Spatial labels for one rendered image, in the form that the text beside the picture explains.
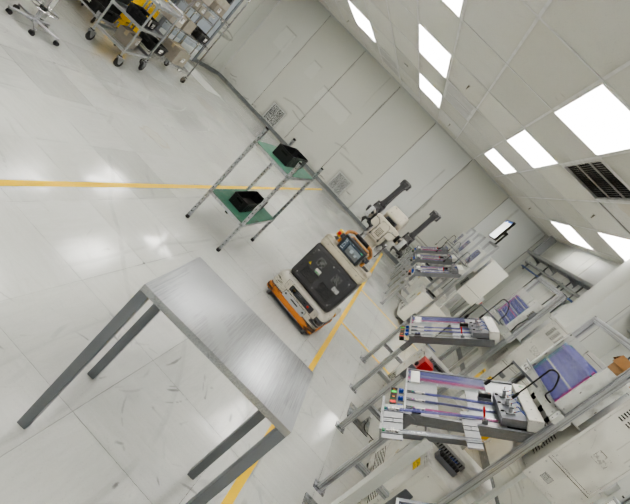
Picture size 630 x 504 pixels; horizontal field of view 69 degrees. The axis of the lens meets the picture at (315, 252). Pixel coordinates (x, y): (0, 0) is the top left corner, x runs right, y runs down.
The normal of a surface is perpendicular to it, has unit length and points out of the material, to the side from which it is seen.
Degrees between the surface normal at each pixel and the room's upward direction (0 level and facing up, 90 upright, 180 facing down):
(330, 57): 90
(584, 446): 90
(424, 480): 90
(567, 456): 90
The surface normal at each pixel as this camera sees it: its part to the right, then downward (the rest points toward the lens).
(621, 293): -0.22, 0.13
